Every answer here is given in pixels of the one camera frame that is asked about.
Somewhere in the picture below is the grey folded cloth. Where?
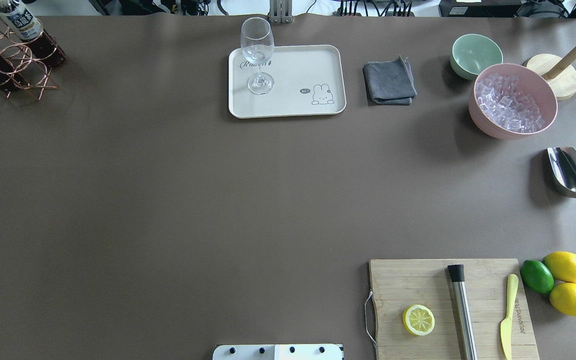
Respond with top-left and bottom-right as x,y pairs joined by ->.
362,55 -> 418,106

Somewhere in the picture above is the yellow lemon upper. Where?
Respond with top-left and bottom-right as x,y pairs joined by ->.
542,251 -> 576,283

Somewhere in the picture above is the steel muddler black tip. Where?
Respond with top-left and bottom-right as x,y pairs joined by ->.
446,264 -> 479,360

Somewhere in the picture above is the yellow plastic knife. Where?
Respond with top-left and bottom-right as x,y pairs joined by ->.
499,273 -> 519,360

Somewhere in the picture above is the aluminium frame post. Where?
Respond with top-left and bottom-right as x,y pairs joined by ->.
268,0 -> 294,24

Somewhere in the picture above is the yellow lemon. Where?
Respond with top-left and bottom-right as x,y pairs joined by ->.
542,251 -> 576,283
549,282 -> 576,317

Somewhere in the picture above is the pink bowl with ice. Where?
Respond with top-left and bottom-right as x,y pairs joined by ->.
468,63 -> 558,140

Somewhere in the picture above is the half lemon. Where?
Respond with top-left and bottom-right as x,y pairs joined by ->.
402,304 -> 435,337

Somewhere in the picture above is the copper wire bottle basket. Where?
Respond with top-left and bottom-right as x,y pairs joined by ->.
0,18 -> 67,101

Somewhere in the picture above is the wooden cup rack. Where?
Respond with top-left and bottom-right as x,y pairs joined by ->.
523,46 -> 576,101

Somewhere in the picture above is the green bowl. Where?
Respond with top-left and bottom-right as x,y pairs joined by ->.
450,33 -> 504,80

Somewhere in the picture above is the green lime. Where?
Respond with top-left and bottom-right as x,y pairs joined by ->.
519,260 -> 554,294

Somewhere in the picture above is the clear wine glass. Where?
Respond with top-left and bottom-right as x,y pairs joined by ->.
240,17 -> 275,95

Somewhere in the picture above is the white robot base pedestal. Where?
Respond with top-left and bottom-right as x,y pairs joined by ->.
212,343 -> 345,360

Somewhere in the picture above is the yellow lemon lower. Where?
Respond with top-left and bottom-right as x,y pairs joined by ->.
549,282 -> 576,317

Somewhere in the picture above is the cream rabbit tray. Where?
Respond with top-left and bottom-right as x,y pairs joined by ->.
228,44 -> 346,119

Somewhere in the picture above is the bamboo cutting board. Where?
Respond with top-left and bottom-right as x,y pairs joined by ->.
369,259 -> 520,360

